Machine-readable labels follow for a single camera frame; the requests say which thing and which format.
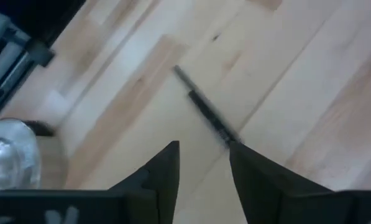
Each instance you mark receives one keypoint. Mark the clear acrylic organizer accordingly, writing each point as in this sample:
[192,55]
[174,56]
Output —
[8,155]

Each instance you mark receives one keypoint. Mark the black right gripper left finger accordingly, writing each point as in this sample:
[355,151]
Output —
[148,196]

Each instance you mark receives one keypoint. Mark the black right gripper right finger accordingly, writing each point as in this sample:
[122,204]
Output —
[266,193]

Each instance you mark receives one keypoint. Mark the black table frame rail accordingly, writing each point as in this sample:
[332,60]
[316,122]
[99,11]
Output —
[39,18]

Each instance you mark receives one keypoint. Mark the thin silver-tipped makeup brush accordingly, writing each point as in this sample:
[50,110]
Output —
[208,110]

